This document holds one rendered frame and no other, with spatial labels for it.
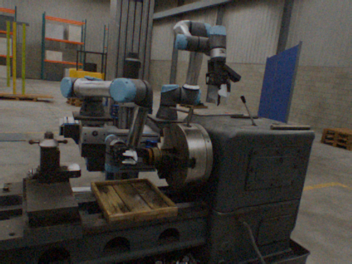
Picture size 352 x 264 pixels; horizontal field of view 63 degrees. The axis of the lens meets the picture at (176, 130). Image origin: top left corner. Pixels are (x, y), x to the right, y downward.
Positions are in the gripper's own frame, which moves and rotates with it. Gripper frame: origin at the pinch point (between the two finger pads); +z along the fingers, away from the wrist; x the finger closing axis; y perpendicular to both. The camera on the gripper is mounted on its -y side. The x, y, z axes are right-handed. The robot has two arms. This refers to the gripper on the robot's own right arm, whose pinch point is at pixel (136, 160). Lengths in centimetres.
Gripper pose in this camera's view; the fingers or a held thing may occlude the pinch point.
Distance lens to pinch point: 129.2
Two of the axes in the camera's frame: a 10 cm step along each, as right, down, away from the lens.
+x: 1.1, -9.8, -1.9
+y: -8.8, -0.1, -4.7
